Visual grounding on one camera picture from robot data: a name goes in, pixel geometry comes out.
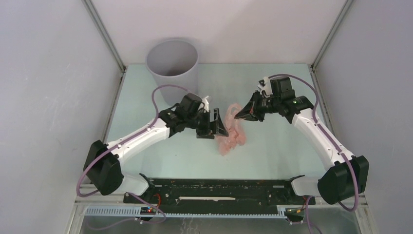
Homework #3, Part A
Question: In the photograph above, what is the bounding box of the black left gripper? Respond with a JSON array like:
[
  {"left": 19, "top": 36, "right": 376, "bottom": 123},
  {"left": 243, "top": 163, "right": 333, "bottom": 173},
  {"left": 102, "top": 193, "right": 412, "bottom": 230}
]
[{"left": 186, "top": 108, "right": 228, "bottom": 139}]

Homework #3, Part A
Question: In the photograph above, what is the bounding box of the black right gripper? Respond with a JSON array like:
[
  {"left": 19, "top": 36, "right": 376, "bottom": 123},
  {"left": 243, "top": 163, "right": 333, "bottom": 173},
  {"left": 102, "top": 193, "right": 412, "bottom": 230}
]
[{"left": 235, "top": 90, "right": 281, "bottom": 122}]

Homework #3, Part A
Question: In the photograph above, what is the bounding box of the pink plastic trash bag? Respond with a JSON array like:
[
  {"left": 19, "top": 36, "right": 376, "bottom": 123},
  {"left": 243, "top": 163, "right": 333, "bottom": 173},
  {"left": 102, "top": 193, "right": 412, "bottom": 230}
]
[{"left": 215, "top": 103, "right": 246, "bottom": 156}]

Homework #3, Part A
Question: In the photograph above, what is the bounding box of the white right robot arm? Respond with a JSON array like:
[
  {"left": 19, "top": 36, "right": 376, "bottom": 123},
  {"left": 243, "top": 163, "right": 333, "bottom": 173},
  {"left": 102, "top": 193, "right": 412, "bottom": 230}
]
[{"left": 235, "top": 74, "right": 369, "bottom": 212}]

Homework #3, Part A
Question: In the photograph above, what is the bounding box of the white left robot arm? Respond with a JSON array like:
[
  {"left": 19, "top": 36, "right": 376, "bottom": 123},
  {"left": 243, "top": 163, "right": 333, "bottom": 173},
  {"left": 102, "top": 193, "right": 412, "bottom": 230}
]
[{"left": 84, "top": 94, "right": 228, "bottom": 203}]

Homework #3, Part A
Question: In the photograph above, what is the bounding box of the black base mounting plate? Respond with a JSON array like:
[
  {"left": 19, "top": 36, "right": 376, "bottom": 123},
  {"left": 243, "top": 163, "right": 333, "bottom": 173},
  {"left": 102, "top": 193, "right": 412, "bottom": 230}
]
[{"left": 140, "top": 178, "right": 315, "bottom": 214}]

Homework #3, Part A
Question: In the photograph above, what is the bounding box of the right controller board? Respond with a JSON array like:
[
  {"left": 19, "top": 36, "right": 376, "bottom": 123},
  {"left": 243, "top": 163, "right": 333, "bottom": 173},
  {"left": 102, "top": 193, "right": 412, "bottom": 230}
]
[{"left": 285, "top": 207, "right": 305, "bottom": 215}]

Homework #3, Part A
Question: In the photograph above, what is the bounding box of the controller board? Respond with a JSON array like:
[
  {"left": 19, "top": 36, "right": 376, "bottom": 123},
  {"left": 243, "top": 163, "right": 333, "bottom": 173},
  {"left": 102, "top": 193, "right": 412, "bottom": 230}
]
[
  {"left": 139, "top": 207, "right": 157, "bottom": 215},
  {"left": 285, "top": 207, "right": 305, "bottom": 215}
]

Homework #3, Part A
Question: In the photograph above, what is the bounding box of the left controller board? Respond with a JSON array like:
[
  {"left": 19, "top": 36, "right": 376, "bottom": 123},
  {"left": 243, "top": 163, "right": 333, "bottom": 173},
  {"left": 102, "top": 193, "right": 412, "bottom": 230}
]
[{"left": 139, "top": 207, "right": 157, "bottom": 215}]

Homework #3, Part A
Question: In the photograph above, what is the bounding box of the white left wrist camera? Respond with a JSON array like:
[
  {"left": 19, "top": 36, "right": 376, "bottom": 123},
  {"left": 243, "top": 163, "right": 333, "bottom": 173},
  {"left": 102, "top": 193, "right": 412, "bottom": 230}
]
[{"left": 198, "top": 96, "right": 210, "bottom": 113}]

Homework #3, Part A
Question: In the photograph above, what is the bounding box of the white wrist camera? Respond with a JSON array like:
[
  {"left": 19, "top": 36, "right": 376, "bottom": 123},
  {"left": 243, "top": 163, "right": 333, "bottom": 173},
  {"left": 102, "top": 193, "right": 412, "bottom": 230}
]
[
  {"left": 257, "top": 77, "right": 273, "bottom": 97},
  {"left": 198, "top": 96, "right": 210, "bottom": 113}
]

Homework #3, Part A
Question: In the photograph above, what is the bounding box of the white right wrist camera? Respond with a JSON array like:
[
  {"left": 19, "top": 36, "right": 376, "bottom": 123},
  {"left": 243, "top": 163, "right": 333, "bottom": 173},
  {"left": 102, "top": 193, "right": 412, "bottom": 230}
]
[{"left": 257, "top": 77, "right": 273, "bottom": 97}]

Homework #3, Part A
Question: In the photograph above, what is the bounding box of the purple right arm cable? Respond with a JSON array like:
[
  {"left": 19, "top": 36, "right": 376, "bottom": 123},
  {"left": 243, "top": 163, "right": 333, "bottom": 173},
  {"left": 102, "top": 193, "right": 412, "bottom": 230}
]
[{"left": 267, "top": 73, "right": 360, "bottom": 213}]

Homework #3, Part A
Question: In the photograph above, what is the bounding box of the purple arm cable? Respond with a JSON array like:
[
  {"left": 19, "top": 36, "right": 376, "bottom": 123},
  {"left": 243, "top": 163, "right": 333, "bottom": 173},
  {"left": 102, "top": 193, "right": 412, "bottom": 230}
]
[
  {"left": 76, "top": 84, "right": 194, "bottom": 198},
  {"left": 267, "top": 73, "right": 360, "bottom": 213}
]

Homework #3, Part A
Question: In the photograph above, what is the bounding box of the grey slotted cable duct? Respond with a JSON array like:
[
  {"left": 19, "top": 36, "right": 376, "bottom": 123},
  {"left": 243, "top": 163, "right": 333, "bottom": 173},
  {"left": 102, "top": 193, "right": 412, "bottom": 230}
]
[{"left": 84, "top": 206, "right": 304, "bottom": 219}]

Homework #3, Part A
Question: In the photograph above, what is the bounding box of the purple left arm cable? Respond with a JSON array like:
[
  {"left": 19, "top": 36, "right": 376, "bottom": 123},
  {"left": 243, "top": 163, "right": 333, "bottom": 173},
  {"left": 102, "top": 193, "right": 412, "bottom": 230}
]
[{"left": 76, "top": 84, "right": 194, "bottom": 198}]

